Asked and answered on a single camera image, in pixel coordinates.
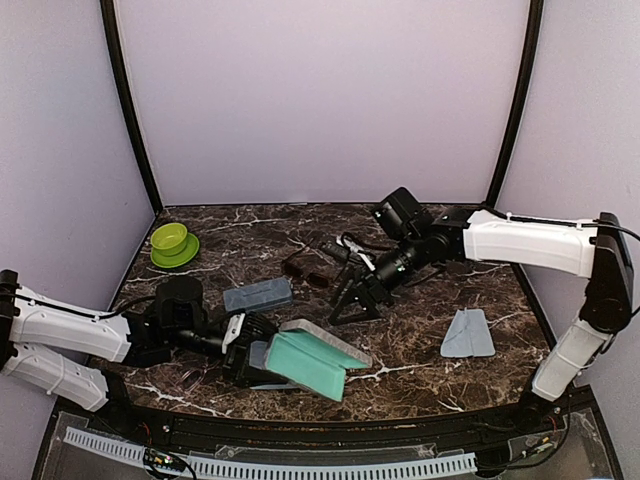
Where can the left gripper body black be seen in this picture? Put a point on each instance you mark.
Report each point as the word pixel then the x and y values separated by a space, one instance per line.
pixel 237 351

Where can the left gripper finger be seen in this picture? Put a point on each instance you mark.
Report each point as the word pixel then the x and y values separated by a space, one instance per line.
pixel 272 386
pixel 258 352

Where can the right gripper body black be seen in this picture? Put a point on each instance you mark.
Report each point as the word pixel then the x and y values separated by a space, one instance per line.
pixel 380 291

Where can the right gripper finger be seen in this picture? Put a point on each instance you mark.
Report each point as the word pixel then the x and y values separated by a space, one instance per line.
pixel 354 309
pixel 349 286

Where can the light blue cleaning cloth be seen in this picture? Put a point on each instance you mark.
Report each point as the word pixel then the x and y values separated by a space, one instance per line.
pixel 270 385

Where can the beige glasses case teal lining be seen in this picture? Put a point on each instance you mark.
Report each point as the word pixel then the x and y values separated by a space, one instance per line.
pixel 313 358

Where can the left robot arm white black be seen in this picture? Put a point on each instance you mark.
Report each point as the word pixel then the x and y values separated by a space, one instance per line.
pixel 36 329

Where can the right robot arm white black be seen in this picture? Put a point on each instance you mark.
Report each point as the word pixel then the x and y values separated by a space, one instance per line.
pixel 592 249

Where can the brown sunglasses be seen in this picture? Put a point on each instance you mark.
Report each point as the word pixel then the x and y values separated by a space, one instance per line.
pixel 312 276

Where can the pink transparent sunglasses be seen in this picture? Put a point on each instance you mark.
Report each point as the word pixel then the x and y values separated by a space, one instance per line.
pixel 205 375

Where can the blue-grey glasses case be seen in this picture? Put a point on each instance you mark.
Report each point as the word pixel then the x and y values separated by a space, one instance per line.
pixel 259 297

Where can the folded light blue cloth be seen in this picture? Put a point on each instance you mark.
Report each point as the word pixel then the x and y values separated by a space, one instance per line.
pixel 468 336

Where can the green plate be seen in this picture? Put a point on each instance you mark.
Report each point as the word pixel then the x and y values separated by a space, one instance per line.
pixel 188 251

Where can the green bowl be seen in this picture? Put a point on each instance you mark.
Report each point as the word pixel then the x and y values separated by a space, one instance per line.
pixel 169 239

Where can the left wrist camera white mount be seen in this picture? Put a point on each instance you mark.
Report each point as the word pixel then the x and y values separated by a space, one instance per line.
pixel 233 331

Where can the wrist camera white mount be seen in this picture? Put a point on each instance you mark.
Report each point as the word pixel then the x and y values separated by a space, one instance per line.
pixel 233 331
pixel 346 249

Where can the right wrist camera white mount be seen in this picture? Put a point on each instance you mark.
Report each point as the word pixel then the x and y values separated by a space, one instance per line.
pixel 346 249

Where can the black front rail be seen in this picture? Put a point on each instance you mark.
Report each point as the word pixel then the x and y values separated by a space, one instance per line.
pixel 483 429

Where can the white slotted cable duct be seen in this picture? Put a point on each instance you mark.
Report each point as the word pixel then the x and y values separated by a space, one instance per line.
pixel 166 465

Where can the right black frame post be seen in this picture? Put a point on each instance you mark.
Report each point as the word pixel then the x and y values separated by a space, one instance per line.
pixel 517 108

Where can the black frame post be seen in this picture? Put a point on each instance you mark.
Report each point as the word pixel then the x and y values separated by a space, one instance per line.
pixel 517 108
pixel 128 109

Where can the left black frame post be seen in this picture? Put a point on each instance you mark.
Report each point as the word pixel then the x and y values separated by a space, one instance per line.
pixel 128 109

